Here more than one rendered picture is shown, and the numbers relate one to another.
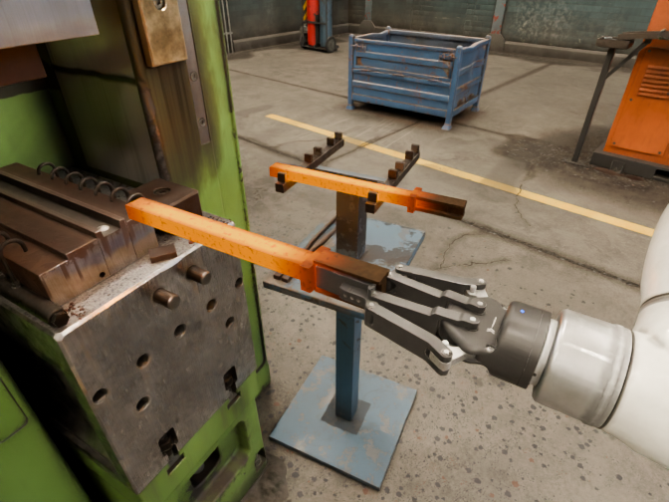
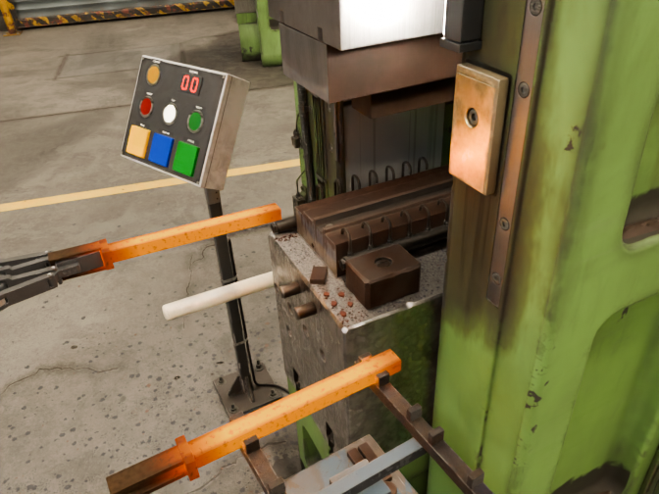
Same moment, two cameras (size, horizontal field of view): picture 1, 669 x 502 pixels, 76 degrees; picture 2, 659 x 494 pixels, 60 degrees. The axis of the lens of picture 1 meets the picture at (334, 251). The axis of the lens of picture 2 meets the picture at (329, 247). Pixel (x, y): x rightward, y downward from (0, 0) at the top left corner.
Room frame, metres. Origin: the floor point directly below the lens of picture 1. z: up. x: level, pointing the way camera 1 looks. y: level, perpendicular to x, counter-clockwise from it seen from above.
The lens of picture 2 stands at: (1.18, -0.42, 1.59)
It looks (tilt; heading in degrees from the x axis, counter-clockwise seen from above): 33 degrees down; 125
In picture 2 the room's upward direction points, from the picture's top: 3 degrees counter-clockwise
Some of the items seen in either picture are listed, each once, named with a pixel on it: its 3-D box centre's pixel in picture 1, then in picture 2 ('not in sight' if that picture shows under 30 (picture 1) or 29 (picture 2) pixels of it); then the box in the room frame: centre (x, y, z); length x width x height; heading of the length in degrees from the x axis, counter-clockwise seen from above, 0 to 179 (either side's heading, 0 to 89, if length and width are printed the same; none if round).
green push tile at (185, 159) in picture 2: not in sight; (186, 159); (0.14, 0.45, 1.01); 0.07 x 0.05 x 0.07; 175
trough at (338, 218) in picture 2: (37, 198); (407, 201); (0.71, 0.55, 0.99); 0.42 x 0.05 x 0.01; 60
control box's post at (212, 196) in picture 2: not in sight; (226, 272); (0.06, 0.59, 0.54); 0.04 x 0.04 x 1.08; 60
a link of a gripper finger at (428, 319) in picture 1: (418, 317); (22, 271); (0.32, -0.08, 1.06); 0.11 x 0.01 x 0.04; 64
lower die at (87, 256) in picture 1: (31, 221); (400, 210); (0.68, 0.56, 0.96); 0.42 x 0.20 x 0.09; 60
